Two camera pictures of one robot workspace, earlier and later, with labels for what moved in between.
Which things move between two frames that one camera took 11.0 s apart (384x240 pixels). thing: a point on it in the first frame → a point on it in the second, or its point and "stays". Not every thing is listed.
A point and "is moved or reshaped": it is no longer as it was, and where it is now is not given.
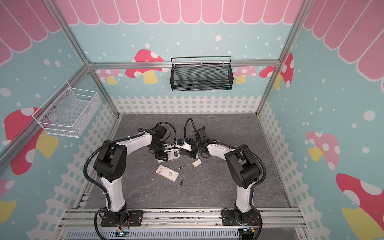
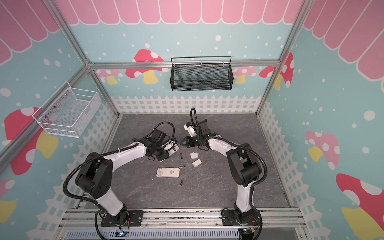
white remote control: (173, 154) is moved or reshaped
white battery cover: (197, 163) stays
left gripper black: (161, 156) stays
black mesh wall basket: (201, 77) stays
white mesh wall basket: (70, 113) stays
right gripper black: (195, 153) → (188, 141)
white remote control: (168, 173) is moved or reshaped
